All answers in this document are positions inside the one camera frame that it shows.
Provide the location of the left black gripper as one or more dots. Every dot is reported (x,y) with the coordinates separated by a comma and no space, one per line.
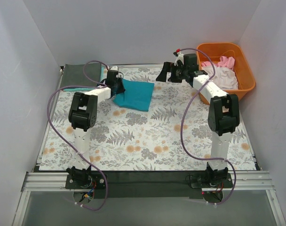
(119,85)

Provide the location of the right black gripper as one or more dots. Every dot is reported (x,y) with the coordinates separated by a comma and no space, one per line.
(170,73)

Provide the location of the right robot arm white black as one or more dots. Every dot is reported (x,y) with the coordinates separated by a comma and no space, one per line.
(223,114)

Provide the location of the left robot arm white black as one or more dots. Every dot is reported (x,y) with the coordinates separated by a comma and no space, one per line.
(82,116)

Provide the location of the folded dark grey t shirt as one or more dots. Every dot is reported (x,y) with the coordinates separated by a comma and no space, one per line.
(73,75)

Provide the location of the floral patterned table mat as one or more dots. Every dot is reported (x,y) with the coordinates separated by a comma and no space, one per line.
(125,139)

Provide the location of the white garment in basket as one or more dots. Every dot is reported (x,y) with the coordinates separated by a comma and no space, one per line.
(225,78)

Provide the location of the pink garment in basket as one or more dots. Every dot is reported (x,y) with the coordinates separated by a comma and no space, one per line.
(227,62)

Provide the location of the orange plastic basket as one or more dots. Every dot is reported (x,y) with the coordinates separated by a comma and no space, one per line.
(217,50)

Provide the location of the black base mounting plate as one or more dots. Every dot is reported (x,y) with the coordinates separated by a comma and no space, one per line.
(141,184)

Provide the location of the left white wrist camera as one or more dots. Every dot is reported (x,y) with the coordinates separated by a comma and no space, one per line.
(114,69)

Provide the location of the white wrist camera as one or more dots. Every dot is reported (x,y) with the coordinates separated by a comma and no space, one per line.
(179,61)
(114,69)

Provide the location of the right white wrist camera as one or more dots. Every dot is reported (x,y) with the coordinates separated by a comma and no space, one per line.
(179,61)

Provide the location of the aluminium frame rail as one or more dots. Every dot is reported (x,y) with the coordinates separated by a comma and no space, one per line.
(55,181)

